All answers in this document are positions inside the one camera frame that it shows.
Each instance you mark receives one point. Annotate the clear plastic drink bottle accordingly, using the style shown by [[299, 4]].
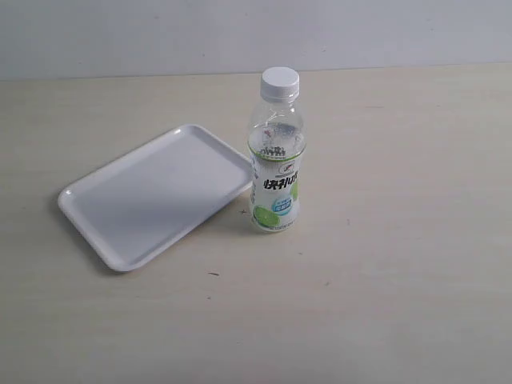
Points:
[[276, 143]]

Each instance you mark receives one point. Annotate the white bottle cap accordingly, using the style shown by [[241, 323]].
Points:
[[280, 84]]

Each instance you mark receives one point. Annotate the white rectangular plastic tray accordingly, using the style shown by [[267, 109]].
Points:
[[137, 206]]

